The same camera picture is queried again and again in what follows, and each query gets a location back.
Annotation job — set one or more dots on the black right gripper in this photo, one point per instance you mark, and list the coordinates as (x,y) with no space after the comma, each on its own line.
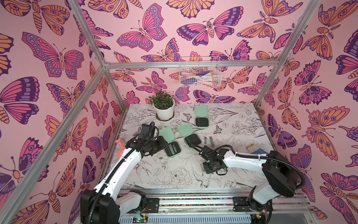
(206,151)

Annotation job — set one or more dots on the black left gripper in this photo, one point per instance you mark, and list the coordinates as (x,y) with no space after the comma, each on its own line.
(162,144)

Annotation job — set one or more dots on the green case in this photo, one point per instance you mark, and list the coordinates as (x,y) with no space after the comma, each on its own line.
(201,116)
(168,134)
(190,137)

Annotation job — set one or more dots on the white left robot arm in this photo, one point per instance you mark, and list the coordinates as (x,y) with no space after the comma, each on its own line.
(103,205)

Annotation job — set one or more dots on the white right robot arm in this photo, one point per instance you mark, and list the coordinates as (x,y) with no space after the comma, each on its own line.
(282,177)

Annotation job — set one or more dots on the pink plastic toy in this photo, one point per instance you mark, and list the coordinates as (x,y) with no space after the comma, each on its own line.
(120,147)

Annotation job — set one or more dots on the potted green plant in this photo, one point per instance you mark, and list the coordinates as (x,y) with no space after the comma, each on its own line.
(164,104)

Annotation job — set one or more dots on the blue knit glove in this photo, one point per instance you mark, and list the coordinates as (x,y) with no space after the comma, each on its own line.
(254,149)

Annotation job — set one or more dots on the white wire wall basket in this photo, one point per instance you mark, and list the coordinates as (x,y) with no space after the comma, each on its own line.
(200,73)

